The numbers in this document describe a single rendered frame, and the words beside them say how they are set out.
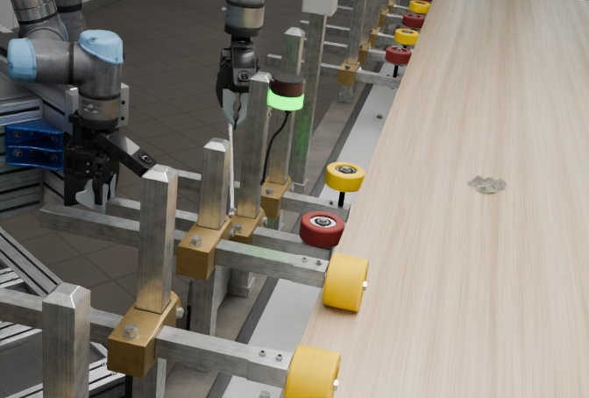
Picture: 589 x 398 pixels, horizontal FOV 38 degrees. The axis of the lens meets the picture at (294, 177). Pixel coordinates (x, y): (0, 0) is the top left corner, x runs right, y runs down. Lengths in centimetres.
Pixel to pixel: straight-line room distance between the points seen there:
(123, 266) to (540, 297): 194
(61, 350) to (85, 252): 233
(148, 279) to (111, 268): 199
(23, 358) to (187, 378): 93
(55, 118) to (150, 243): 83
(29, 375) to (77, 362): 139
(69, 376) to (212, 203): 50
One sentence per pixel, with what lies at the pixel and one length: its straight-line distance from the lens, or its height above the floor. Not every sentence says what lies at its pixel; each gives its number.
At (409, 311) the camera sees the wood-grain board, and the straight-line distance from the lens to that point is 134.
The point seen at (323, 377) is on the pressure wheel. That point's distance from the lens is 106.
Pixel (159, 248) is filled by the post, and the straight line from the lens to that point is 109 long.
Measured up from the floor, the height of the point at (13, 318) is 94.
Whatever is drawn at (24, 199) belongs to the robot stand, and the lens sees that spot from 199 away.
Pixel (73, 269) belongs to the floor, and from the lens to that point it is 311.
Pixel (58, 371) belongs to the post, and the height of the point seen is 105.
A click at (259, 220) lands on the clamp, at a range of 162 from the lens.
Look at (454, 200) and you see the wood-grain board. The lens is 174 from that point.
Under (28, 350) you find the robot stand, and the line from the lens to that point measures 237.
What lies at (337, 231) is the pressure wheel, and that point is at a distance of 152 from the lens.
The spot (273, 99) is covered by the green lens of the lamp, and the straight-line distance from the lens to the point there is 150.
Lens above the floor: 160
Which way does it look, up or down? 24 degrees down
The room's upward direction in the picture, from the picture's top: 7 degrees clockwise
